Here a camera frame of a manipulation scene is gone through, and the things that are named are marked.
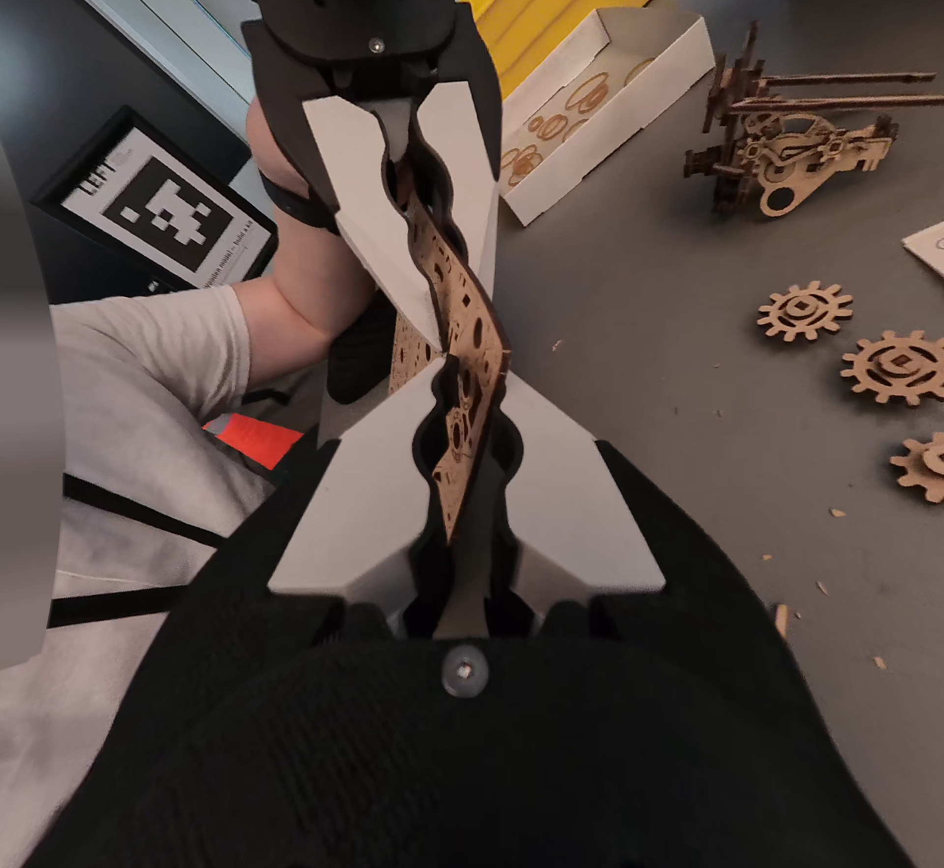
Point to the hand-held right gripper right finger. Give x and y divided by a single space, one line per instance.
582 514

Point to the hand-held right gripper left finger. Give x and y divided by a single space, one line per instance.
346 514

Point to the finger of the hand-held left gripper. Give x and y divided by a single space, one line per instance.
354 175
468 153

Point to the perforated wooden parts sheet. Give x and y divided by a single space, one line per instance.
479 337

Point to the person's left forearm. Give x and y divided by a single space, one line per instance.
310 293

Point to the wooden model assembly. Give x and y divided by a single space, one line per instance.
789 145

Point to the orange red object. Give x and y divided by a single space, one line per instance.
254 439

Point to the group of wooden rings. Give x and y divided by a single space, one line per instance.
582 105

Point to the black textured pad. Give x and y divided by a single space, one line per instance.
358 367

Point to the white cardboard box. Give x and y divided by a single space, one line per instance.
649 108

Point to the wood scrap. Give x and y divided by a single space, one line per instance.
781 619

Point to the person's white shirt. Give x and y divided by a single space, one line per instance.
147 381

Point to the small wooden gear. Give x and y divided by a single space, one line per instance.
922 466

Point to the white instruction booklet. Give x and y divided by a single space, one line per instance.
928 249

